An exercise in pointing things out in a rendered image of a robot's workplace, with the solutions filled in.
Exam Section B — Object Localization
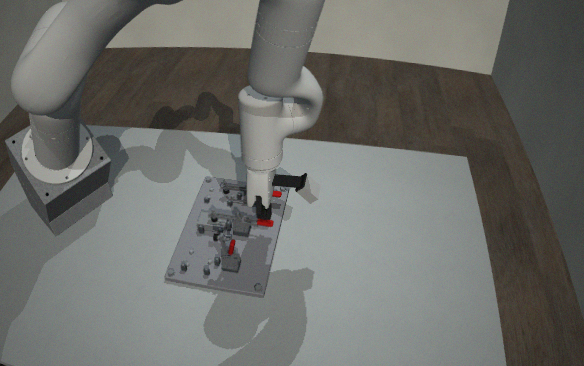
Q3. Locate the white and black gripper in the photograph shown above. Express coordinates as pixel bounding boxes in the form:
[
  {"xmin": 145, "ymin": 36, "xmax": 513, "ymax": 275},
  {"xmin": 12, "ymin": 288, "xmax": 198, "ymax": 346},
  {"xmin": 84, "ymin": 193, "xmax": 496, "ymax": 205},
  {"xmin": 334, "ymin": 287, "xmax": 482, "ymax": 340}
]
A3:
[{"xmin": 245, "ymin": 163, "xmax": 280, "ymax": 220}]

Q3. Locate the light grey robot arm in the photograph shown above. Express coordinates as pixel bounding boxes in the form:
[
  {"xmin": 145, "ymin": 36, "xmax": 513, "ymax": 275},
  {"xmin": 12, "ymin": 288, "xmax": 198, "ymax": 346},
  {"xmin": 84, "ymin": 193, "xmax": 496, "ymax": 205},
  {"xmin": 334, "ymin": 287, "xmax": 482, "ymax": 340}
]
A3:
[{"xmin": 11, "ymin": 0, "xmax": 325, "ymax": 204}]

